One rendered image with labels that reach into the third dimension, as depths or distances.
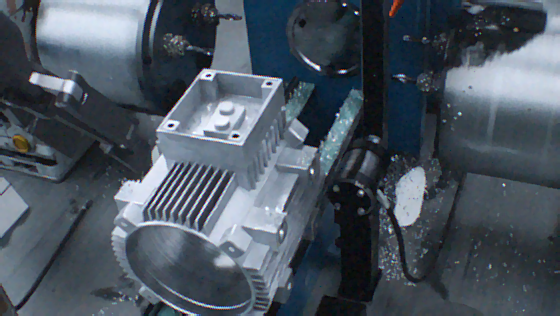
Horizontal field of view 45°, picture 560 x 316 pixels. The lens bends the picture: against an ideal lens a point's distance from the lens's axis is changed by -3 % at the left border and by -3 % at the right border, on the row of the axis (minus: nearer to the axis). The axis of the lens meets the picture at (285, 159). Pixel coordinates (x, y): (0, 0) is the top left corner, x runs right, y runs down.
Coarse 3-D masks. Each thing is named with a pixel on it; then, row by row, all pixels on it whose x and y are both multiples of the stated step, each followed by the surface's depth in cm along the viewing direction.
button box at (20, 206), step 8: (0, 184) 79; (8, 184) 80; (0, 192) 79; (8, 192) 80; (16, 192) 81; (0, 200) 79; (8, 200) 80; (16, 200) 81; (24, 200) 82; (0, 208) 79; (8, 208) 80; (16, 208) 81; (24, 208) 81; (0, 216) 79; (8, 216) 80; (16, 216) 80; (0, 224) 79; (8, 224) 79; (0, 232) 78
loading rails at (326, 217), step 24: (288, 96) 114; (312, 96) 116; (360, 96) 113; (288, 120) 110; (312, 120) 118; (360, 120) 107; (312, 144) 121; (336, 144) 104; (336, 168) 99; (336, 240) 102; (312, 264) 96; (312, 288) 98; (144, 312) 82; (168, 312) 83; (288, 312) 89
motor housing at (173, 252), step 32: (160, 160) 82; (320, 160) 84; (160, 192) 72; (192, 192) 71; (224, 192) 71; (256, 192) 75; (288, 192) 76; (320, 192) 87; (160, 224) 70; (192, 224) 69; (224, 224) 71; (288, 224) 77; (128, 256) 77; (160, 256) 82; (192, 256) 85; (224, 256) 86; (256, 256) 71; (288, 256) 77; (160, 288) 81; (192, 288) 82; (224, 288) 82; (256, 288) 73
